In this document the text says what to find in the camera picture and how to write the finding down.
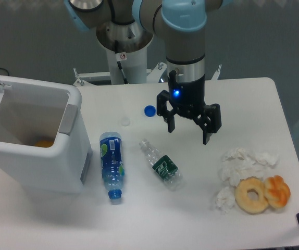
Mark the white bottle cap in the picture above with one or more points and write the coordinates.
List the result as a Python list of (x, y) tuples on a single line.
[(125, 121)]

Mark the white trash bin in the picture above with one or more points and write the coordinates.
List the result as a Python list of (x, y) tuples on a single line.
[(34, 110)]

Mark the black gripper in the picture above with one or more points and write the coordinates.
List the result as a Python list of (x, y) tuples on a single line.
[(187, 100)]

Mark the orange glazed bread roll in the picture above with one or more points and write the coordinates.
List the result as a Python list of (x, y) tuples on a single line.
[(276, 191)]

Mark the plain ring doughnut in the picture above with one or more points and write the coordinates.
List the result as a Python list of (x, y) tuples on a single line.
[(249, 195)]

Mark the crumpled white tissue upper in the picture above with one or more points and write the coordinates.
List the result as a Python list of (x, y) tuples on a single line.
[(241, 163)]

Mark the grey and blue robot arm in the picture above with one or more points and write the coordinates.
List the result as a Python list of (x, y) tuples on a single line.
[(180, 24)]

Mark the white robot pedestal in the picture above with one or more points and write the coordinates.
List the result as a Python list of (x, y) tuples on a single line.
[(126, 48)]

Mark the crumpled white tissue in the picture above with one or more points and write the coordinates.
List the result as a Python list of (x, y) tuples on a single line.
[(241, 163), (225, 200)]

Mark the blue label plastic bottle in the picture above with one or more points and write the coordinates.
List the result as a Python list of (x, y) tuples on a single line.
[(112, 167)]

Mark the crumpled white tissue lower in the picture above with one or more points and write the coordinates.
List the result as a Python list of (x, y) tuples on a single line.
[(225, 200)]

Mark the orange item inside bin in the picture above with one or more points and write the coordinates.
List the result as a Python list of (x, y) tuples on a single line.
[(44, 143)]

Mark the white metal base frame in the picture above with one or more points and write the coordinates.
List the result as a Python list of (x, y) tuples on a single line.
[(156, 75)]

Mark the green label plastic bottle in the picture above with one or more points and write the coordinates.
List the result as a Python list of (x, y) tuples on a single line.
[(162, 165)]

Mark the blue bottle cap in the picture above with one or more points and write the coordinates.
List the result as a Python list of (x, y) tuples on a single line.
[(149, 111)]

